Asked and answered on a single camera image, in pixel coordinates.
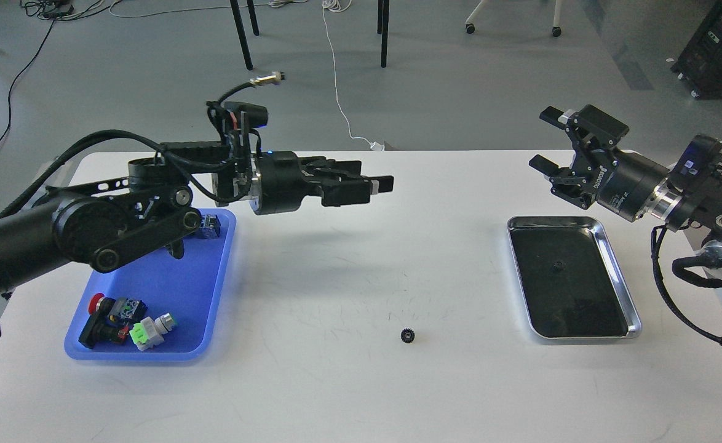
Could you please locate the silver metal tray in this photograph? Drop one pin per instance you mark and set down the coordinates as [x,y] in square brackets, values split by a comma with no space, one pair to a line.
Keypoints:
[589,300]

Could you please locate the green push button switch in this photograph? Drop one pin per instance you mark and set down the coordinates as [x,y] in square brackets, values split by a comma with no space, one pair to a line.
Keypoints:
[210,227]

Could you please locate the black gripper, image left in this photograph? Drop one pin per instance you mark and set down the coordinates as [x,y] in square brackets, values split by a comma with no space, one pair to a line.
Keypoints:
[285,179]

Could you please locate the white office chair base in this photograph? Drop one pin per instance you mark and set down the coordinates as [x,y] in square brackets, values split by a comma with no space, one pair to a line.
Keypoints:
[555,27]

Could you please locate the red push button switch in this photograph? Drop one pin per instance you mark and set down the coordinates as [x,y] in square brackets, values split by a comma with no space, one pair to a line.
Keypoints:
[110,320]

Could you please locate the blue plastic tray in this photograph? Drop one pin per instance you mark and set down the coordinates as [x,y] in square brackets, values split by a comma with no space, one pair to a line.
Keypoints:
[188,288]

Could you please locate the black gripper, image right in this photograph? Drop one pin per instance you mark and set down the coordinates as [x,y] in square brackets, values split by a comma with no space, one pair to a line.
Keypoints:
[623,181]

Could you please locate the white green connector switch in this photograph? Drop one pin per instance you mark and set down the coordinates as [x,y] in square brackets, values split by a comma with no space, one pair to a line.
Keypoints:
[150,332]

